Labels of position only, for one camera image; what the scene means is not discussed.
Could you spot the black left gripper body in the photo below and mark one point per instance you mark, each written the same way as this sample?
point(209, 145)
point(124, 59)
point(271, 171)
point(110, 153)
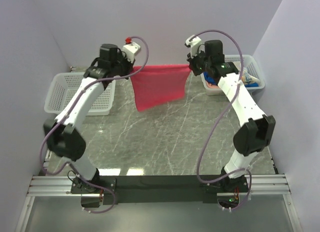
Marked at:
point(123, 66)

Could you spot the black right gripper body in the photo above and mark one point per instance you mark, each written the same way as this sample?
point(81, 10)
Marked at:
point(199, 63)

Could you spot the pink red towel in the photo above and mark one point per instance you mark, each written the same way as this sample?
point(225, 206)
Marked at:
point(158, 84)

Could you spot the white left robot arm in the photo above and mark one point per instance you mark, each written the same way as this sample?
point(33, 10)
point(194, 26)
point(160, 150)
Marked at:
point(62, 133)

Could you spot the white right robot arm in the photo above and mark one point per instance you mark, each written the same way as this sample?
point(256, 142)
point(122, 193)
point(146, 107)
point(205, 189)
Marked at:
point(256, 128)

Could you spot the white basket with towels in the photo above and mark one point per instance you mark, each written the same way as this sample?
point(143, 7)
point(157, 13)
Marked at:
point(253, 69)

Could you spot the blue towel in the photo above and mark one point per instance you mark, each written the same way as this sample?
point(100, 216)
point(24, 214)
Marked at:
point(208, 79)

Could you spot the peach orange towel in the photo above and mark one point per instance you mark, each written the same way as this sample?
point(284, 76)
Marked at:
point(212, 86)

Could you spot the beige patterned towel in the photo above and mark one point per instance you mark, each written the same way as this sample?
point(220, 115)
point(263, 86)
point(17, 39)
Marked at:
point(249, 80)

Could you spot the empty white plastic basket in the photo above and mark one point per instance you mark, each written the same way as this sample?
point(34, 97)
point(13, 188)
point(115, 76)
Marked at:
point(64, 86)

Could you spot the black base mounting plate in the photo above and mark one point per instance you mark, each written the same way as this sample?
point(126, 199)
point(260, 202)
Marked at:
point(159, 188)

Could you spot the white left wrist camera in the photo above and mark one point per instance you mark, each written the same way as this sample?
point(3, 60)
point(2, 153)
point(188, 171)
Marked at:
point(131, 49)

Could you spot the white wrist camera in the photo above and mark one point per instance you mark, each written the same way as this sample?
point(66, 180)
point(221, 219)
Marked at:
point(131, 49)
point(194, 44)

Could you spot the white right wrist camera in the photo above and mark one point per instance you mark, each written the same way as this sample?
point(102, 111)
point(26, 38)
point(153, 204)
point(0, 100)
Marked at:
point(194, 44)

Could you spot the aluminium rail frame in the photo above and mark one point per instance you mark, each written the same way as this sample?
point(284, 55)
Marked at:
point(57, 186)

